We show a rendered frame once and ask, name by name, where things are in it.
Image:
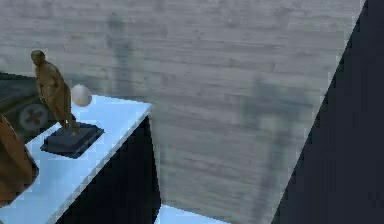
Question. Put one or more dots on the golden figure statue dark base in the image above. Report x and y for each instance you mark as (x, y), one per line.
(53, 90)

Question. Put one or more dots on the white egg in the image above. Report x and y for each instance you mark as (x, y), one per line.
(81, 95)

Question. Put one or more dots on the pale blue counter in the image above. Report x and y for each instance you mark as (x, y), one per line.
(83, 173)

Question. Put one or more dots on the brown rounded object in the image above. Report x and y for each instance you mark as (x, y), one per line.
(13, 163)

